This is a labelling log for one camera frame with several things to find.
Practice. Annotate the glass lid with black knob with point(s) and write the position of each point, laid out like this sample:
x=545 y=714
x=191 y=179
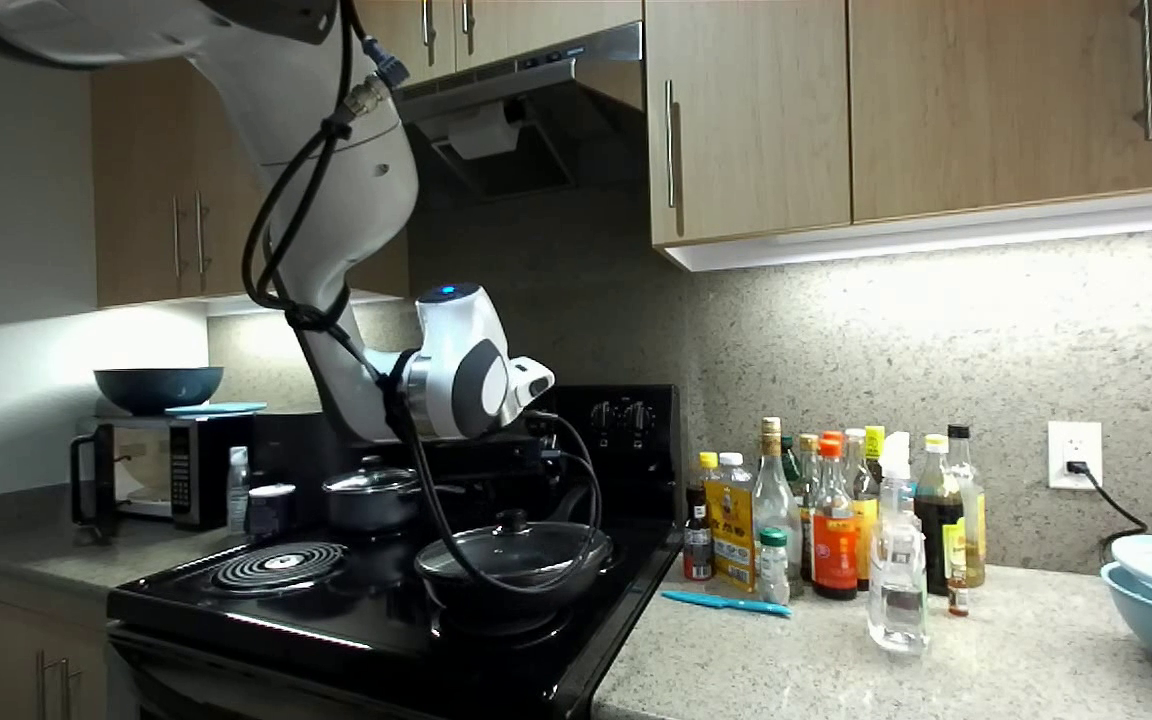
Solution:
x=519 y=549

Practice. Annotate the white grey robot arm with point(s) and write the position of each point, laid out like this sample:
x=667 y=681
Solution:
x=308 y=96

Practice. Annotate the black frying pan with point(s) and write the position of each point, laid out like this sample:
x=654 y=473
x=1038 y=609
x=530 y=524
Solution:
x=487 y=597

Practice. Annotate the black saucepan with glass lid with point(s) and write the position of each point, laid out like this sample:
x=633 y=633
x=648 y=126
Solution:
x=372 y=498

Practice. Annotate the yellow label oil bottle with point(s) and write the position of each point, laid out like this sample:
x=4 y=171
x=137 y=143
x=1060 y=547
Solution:
x=731 y=518

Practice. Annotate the black electric stove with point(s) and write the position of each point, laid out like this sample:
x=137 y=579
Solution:
x=338 y=626

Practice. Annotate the range hood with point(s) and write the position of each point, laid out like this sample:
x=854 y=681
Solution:
x=554 y=119

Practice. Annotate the green cap spice jar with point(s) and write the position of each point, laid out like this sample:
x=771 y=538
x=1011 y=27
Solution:
x=775 y=567

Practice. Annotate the upper wooden cabinets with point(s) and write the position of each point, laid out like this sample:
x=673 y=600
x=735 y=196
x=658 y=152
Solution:
x=823 y=128

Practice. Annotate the orange sauce bottle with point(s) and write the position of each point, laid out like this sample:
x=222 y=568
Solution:
x=832 y=523

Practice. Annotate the white lidded canister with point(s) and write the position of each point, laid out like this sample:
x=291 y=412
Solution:
x=271 y=514

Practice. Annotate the dark soy sauce bottle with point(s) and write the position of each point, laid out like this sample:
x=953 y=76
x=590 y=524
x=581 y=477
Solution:
x=937 y=510

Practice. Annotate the black microwave oven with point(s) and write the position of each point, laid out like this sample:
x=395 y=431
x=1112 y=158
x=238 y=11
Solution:
x=154 y=469

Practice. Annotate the dark blue bowl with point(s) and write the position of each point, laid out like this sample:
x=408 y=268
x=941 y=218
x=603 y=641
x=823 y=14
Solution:
x=159 y=391

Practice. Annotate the lower cabinet drawers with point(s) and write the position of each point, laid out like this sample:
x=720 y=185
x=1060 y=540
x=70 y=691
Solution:
x=52 y=654

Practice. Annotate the white wall outlet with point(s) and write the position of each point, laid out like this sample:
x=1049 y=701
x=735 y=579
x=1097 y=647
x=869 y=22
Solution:
x=1075 y=453

